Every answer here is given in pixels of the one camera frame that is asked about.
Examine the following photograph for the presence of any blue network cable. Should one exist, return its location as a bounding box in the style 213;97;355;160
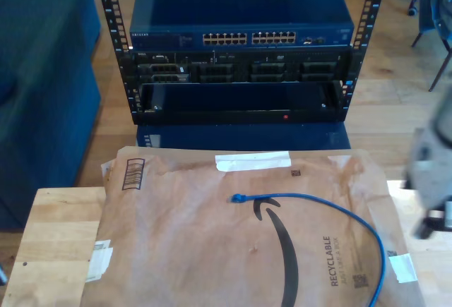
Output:
229;192;388;307

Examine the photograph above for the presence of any short white tape strip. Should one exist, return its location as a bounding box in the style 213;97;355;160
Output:
387;252;419;284

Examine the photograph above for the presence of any dark metal chair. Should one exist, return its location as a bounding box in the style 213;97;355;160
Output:
411;30;452;92

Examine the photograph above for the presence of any grey-blue jacket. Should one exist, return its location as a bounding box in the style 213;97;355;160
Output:
419;0;452;54

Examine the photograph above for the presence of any long white tape strip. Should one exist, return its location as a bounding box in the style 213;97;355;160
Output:
214;150;292;173

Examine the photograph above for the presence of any black rack tray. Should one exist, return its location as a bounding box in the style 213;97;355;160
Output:
133;80;349;125

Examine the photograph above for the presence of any brown paper mailer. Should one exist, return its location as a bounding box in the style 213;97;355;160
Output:
80;146;424;307

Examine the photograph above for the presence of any black rack server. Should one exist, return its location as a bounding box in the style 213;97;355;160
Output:
119;49;354;84

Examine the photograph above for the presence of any torn white label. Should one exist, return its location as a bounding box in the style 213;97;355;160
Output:
85;239;114;283

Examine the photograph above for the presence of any blue sofa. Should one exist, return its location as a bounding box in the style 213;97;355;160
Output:
0;0;103;232

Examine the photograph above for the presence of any blue network switch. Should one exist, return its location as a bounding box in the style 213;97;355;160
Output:
129;0;356;52

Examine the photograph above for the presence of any black rack frame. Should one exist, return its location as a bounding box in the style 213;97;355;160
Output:
92;0;389;126

